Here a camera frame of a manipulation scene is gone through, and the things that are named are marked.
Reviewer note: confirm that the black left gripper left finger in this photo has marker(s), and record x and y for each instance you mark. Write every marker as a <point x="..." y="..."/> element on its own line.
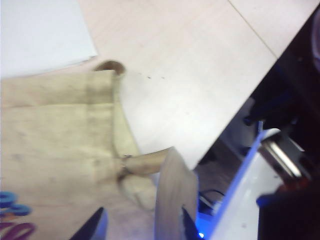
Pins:
<point x="93" y="225"/>

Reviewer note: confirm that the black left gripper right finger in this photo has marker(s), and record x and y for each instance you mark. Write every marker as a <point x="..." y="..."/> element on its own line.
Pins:
<point x="188" y="225"/>

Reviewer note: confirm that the beige canvas tote bag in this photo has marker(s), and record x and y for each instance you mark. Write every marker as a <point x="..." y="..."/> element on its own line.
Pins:
<point x="50" y="137"/>

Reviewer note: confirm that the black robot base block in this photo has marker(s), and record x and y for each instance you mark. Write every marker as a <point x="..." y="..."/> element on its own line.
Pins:
<point x="290" y="215"/>

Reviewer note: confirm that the white paper sheet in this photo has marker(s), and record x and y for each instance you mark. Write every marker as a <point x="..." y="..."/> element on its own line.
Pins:
<point x="37" y="37"/>

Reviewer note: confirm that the shiny metal bracket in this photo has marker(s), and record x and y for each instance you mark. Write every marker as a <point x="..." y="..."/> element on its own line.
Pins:
<point x="282" y="157"/>

